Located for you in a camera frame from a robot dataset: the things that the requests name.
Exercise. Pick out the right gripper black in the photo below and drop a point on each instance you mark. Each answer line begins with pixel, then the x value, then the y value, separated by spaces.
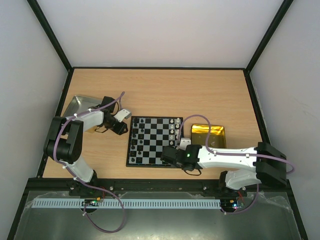
pixel 169 156

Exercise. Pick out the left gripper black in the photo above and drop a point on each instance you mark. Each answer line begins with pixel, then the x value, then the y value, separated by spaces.
pixel 119 130

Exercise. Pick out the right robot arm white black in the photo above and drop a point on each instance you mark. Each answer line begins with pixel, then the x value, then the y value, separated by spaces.
pixel 262 164

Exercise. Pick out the light blue slotted cable duct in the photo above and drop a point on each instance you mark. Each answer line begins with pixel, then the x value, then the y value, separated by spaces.
pixel 78 203

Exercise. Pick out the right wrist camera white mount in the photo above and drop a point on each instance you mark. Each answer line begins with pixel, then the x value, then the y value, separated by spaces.
pixel 184 142

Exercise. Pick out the silver metal tin tray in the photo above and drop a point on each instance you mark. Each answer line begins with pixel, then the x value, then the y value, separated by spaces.
pixel 80 104

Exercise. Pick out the black white chess board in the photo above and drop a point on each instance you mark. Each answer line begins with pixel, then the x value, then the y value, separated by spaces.
pixel 148 136

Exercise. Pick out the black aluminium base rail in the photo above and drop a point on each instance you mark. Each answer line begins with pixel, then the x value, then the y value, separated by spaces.
pixel 204 187

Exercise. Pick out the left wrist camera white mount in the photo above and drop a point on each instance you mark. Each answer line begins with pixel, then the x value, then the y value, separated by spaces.
pixel 122 114

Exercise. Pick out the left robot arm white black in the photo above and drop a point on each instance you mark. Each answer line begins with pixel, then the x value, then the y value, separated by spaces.
pixel 64 141

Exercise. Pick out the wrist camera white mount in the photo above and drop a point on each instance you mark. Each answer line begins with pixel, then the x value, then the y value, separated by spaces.
pixel 184 142
pixel 122 114

